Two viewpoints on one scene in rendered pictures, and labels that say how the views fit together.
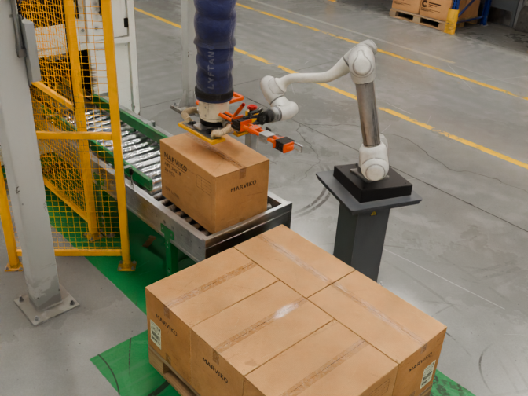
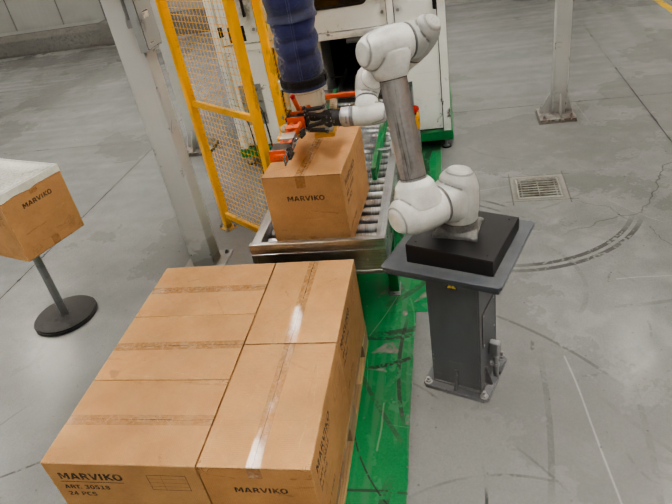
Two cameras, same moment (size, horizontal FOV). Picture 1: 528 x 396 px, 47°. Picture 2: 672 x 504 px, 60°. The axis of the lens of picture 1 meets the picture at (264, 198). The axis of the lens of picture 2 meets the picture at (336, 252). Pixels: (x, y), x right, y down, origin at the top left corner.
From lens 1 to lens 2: 2.83 m
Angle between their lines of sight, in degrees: 49
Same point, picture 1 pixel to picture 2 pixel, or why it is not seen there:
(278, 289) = (238, 322)
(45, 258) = (191, 221)
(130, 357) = not seen: hidden behind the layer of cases
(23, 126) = (148, 94)
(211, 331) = (138, 329)
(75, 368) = not seen: hidden behind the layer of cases
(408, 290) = (517, 423)
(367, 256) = (455, 345)
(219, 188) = (270, 193)
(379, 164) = (397, 210)
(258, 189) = (331, 208)
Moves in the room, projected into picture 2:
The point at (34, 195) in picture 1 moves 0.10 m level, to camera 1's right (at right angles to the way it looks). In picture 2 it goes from (170, 160) to (177, 164)
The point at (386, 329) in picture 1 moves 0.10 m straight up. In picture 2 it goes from (249, 424) to (242, 404)
